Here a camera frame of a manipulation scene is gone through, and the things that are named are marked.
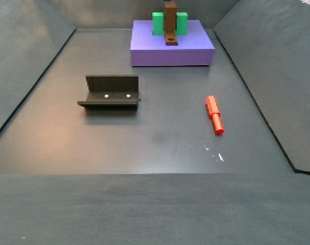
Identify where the black U-shaped bracket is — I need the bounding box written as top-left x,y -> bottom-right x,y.
77,75 -> 139,109

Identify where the green block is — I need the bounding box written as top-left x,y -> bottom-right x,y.
152,12 -> 188,35

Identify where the brown L-shaped bracket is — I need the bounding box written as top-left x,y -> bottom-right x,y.
164,0 -> 177,46

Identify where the purple block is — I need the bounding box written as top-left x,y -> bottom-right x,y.
129,20 -> 215,67

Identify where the red peg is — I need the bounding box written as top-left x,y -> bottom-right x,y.
204,96 -> 224,135

